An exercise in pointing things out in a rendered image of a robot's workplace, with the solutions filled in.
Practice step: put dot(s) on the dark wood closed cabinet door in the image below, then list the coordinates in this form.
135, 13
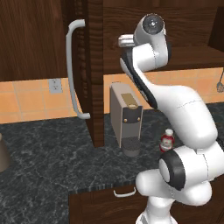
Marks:
32, 38

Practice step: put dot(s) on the dark wood drawer front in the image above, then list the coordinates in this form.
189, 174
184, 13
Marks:
102, 208

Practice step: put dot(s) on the grey wall outlet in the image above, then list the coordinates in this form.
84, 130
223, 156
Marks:
55, 85

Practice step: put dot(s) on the brown rounded object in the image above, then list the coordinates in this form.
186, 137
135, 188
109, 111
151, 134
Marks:
3, 154

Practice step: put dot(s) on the hanging grey whisk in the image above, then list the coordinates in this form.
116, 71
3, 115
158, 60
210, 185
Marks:
220, 86

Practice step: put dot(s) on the dark wood wall cabinet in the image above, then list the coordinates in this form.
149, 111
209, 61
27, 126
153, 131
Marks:
189, 32

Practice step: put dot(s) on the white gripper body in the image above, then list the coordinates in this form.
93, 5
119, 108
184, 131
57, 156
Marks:
126, 40

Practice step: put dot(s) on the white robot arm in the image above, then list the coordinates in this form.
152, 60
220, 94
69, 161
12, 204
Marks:
186, 116

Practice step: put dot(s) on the dark wood open cabinet door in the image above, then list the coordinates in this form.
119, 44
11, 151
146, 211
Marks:
94, 73

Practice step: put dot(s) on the red condiment bottle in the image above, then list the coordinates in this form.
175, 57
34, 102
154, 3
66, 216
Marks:
166, 143

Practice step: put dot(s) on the beige coffee machine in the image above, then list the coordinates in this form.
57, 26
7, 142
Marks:
124, 116

